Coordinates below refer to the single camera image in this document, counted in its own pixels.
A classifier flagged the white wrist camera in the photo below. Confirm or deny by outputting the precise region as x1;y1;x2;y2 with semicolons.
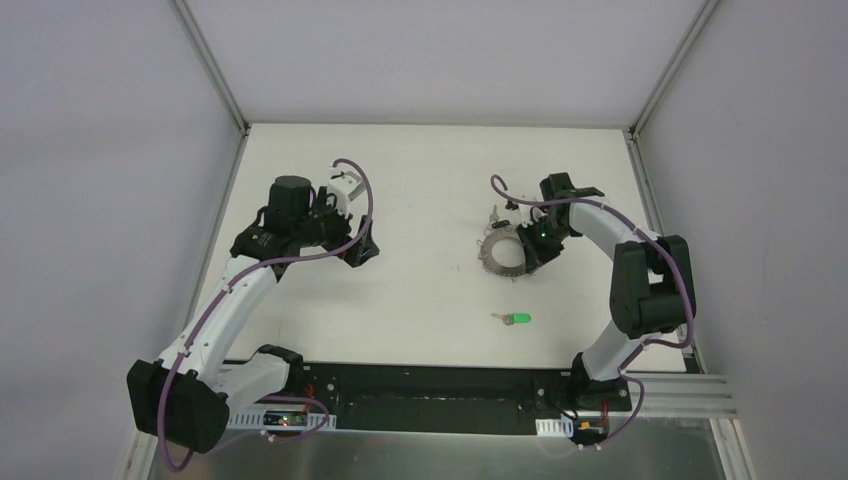
327;169;366;207
510;196;547;223

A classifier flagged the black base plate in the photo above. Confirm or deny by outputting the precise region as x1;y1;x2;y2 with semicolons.
271;362;633;435

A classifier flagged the left white cable duct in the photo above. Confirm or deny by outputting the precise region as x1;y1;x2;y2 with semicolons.
227;410;336;432

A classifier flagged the green headed key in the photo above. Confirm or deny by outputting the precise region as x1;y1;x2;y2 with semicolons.
491;313;532;326

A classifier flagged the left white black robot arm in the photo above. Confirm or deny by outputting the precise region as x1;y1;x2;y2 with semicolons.
127;169;379;453

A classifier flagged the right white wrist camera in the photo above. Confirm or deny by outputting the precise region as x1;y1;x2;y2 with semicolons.
510;196;547;223

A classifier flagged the black headed key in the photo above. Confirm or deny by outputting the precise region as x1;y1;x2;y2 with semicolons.
486;205;512;231

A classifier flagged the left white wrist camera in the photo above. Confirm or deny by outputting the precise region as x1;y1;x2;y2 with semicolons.
327;169;366;207

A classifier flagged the aluminium frame rail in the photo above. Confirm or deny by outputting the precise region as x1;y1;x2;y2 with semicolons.
628;372;737;419

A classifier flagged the right white cable duct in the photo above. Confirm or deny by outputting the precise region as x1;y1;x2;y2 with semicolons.
535;416;574;438

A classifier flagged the white cable duct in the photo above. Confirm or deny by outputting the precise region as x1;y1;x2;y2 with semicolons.
535;416;574;438
227;410;336;432

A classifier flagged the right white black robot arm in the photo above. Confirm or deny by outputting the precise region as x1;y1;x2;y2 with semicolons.
507;173;695;410

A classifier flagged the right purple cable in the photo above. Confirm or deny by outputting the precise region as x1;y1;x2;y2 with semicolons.
490;174;696;458

